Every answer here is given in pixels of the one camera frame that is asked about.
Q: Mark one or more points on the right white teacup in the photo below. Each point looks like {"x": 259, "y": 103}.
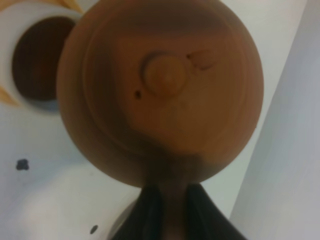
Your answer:
{"x": 35, "y": 63}

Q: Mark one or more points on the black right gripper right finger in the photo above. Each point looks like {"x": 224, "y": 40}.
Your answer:
{"x": 204, "y": 221}

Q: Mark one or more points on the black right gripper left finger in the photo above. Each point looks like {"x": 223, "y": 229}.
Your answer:
{"x": 146, "y": 220}

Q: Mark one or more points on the brown clay teapot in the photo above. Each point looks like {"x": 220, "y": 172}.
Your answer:
{"x": 156, "y": 91}

